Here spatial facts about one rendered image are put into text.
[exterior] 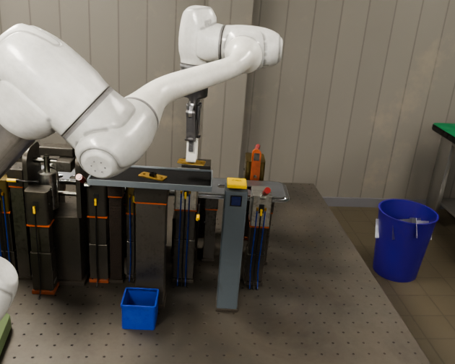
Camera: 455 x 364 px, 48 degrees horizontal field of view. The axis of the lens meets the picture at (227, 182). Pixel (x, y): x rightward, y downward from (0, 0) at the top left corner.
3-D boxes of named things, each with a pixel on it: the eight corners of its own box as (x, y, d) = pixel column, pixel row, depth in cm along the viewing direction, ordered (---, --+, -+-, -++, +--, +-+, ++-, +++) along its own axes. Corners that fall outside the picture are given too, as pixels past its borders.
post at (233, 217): (237, 298, 178) (248, 183, 161) (237, 312, 171) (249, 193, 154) (215, 297, 177) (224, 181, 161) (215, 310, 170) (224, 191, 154)
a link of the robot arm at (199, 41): (172, 63, 140) (218, 68, 138) (174, 4, 134) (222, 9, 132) (183, 58, 150) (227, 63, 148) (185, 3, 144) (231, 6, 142)
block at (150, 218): (166, 295, 177) (170, 175, 160) (164, 308, 169) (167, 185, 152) (137, 293, 176) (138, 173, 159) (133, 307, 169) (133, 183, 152)
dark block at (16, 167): (38, 269, 185) (29, 162, 170) (31, 280, 179) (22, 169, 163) (24, 269, 185) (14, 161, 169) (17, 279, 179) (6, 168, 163)
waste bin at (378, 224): (436, 291, 319) (454, 223, 300) (378, 289, 316) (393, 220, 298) (411, 257, 357) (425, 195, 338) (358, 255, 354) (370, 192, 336)
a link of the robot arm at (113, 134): (173, 121, 102) (123, 72, 98) (141, 170, 88) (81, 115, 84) (136, 154, 109) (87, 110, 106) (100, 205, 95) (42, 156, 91)
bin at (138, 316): (159, 311, 168) (159, 288, 165) (155, 331, 159) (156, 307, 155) (126, 309, 167) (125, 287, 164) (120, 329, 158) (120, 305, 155)
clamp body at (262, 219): (261, 273, 194) (271, 186, 181) (263, 291, 184) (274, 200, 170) (242, 272, 194) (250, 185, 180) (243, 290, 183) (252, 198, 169)
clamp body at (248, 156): (256, 227, 230) (263, 151, 217) (258, 241, 218) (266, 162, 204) (237, 225, 230) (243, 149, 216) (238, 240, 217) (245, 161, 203)
